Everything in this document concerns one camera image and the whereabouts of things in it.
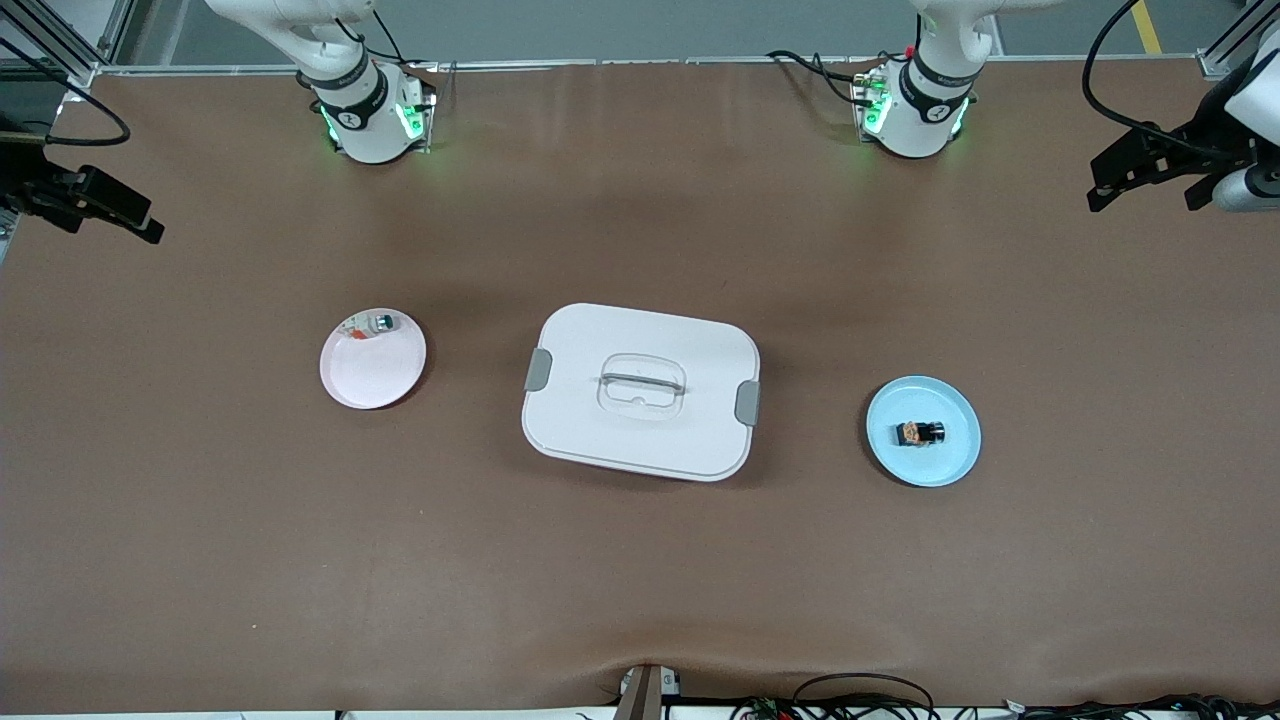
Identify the white lidded storage box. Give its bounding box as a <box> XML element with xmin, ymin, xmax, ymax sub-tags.
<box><xmin>521</xmin><ymin>303</ymin><xmax>762</xmax><ymax>483</ymax></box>

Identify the pale pink round plate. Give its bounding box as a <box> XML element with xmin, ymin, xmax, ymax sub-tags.
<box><xmin>320</xmin><ymin>308</ymin><xmax>428</xmax><ymax>411</ymax></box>

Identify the light blue round plate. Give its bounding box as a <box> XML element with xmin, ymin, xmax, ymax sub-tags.
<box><xmin>866</xmin><ymin>376</ymin><xmax>982</xmax><ymax>488</ymax></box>

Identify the brown leather table mat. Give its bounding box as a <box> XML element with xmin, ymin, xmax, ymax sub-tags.
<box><xmin>0</xmin><ymin>58</ymin><xmax>1280</xmax><ymax>713</ymax></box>

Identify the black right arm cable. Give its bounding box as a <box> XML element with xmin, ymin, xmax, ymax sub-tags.
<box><xmin>0</xmin><ymin>35</ymin><xmax>133</xmax><ymax>147</ymax></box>

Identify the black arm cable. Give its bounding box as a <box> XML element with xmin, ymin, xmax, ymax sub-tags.
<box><xmin>0</xmin><ymin>35</ymin><xmax>133</xmax><ymax>147</ymax></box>
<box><xmin>1082</xmin><ymin>0</ymin><xmax>1246</xmax><ymax>156</ymax></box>

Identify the aluminium frame strut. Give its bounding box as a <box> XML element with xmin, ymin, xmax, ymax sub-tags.
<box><xmin>0</xmin><ymin>0</ymin><xmax>136</xmax><ymax>86</ymax></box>
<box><xmin>1198</xmin><ymin>0</ymin><xmax>1280</xmax><ymax>79</ymax></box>

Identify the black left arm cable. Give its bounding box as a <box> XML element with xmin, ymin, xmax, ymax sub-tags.
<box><xmin>1082</xmin><ymin>0</ymin><xmax>1246</xmax><ymax>156</ymax></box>

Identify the black base cable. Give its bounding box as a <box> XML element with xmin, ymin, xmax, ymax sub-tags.
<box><xmin>766</xmin><ymin>48</ymin><xmax>886</xmax><ymax>109</ymax></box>

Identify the black looped cable bundle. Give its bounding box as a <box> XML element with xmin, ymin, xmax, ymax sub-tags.
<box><xmin>728</xmin><ymin>672</ymin><xmax>941</xmax><ymax>720</ymax></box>

